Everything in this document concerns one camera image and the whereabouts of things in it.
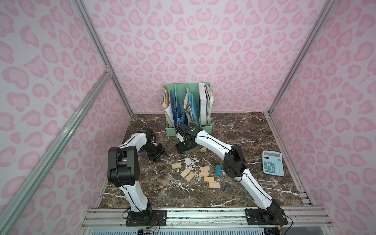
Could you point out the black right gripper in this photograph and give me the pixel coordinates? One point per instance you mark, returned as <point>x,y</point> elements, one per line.
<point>184,144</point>

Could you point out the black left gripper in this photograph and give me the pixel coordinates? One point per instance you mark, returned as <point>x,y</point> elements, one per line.
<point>158,152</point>

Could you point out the natural wooden rectangular block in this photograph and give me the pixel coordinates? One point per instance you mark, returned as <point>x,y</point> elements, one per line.
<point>176,165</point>

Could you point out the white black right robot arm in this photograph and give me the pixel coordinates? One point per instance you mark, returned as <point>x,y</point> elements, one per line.
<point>234,165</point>

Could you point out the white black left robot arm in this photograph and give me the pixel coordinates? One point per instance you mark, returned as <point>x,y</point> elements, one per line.
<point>124,168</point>

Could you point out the small teal rectangular block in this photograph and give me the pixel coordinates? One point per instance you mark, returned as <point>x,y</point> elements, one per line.
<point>218,170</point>

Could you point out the papers and folders stack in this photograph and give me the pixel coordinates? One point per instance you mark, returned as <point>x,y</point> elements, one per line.
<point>188,103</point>

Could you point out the teal desk calculator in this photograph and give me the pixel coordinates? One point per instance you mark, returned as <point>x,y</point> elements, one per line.
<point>272,163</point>

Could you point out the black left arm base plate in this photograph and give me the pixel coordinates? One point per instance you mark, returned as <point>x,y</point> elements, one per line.
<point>146,218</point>

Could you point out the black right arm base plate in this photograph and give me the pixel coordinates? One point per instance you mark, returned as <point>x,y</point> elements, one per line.
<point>266,217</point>

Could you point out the aluminium front rail frame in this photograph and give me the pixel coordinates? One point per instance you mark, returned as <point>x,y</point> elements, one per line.
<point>210,221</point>

